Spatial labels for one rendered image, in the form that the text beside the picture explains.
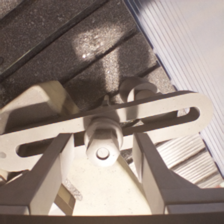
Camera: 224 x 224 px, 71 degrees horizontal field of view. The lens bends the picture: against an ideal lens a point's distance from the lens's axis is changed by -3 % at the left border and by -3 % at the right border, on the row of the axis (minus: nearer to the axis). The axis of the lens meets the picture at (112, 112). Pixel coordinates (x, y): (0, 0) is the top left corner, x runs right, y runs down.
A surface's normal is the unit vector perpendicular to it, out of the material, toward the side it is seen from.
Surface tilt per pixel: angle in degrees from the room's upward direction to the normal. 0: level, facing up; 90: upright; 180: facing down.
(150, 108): 0
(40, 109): 0
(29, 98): 0
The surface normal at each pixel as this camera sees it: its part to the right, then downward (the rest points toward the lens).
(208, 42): -0.72, 0.59
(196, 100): 0.02, 0.25
